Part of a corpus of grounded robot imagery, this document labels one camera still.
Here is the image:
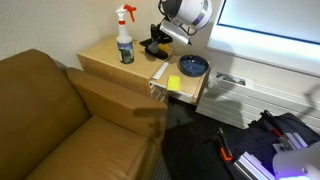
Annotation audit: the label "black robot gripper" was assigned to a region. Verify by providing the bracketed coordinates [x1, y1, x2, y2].
[140, 20, 191, 47]

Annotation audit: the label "dark grey black socks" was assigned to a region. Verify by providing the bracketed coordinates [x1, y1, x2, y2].
[146, 39, 159, 53]

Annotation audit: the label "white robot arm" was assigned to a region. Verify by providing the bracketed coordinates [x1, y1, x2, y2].
[141, 0, 213, 47]

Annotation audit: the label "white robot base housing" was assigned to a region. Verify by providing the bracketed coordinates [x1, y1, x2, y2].
[272, 142, 320, 180]

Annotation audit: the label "dark blue bowl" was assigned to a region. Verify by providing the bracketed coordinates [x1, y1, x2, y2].
[178, 55, 209, 77]

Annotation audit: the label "yellow ball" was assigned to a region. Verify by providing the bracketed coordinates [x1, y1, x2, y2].
[158, 44, 169, 52]

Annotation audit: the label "white spray bottle red trigger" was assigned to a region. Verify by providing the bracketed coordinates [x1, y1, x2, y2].
[116, 4, 136, 64]

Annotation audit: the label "white paper strip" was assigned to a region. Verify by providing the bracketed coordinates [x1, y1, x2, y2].
[152, 61, 169, 80]

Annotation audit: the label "yellow sticky note pad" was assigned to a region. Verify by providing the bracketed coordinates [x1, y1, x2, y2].
[167, 75, 180, 91]

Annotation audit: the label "light wooden side table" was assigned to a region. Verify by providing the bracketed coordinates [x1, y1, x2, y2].
[77, 35, 206, 105]

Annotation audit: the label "brown leather sofa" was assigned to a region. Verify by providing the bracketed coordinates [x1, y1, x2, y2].
[0, 49, 167, 180]

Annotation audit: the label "red black clamp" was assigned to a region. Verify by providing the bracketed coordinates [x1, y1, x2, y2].
[261, 110, 292, 150]

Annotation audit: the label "orange black clamp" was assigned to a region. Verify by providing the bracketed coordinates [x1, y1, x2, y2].
[216, 128, 233, 162]

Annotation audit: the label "white wall heater unit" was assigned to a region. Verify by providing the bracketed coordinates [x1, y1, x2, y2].
[196, 71, 320, 133]

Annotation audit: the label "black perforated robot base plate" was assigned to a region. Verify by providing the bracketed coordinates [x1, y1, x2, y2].
[213, 113, 320, 180]

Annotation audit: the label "aluminium extrusion rail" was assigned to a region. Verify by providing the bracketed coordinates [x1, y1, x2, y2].
[233, 152, 275, 180]

